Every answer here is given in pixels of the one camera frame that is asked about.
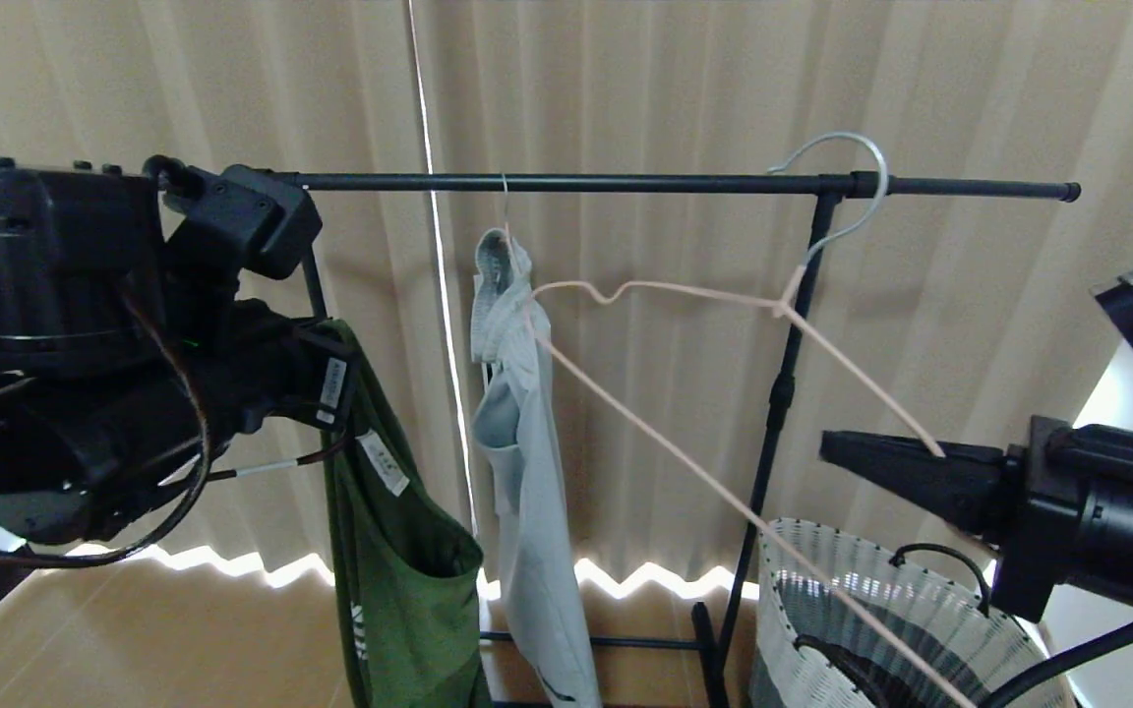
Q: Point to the beige curtain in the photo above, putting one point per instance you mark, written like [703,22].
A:
[626,79]

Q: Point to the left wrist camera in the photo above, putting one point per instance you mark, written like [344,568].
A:
[242,221]

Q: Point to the pink clothes hanger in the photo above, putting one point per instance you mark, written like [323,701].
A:
[506,202]
[645,420]

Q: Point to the green garment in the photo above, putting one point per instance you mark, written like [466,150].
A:
[399,590]

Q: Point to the black clothes rack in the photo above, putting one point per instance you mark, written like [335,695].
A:
[626,183]

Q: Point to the white laundry basket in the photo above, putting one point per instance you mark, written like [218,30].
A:
[822,590]

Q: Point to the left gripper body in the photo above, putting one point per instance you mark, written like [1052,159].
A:
[281,374]

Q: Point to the pale grey shorts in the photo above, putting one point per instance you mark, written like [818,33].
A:
[537,541]

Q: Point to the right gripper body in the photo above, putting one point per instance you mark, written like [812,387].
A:
[1117,511]

